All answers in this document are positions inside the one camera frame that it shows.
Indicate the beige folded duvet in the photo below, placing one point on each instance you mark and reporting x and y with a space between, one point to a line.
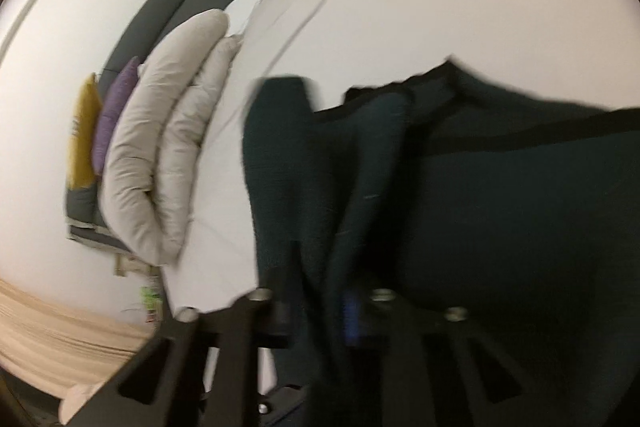
145 157

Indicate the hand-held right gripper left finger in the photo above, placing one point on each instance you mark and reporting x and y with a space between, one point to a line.
284 307

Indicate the mustard yellow pillow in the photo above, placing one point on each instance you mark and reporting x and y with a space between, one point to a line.
84 132

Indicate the white cloth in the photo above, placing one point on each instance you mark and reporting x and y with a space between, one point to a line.
80 407

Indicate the grey padded headboard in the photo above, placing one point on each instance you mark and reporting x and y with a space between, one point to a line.
165 12

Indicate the white pillow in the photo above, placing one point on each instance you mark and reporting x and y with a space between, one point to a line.
245 12

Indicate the purple pillow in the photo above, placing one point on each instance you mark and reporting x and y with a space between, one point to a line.
112 117

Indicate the small green item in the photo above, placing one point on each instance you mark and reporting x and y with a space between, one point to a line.
151 302

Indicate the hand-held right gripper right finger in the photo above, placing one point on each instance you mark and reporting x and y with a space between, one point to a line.
352 319

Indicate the white bed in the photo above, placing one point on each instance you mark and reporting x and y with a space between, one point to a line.
400 7

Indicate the dark green knitted garment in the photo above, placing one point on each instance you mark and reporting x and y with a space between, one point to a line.
500 207

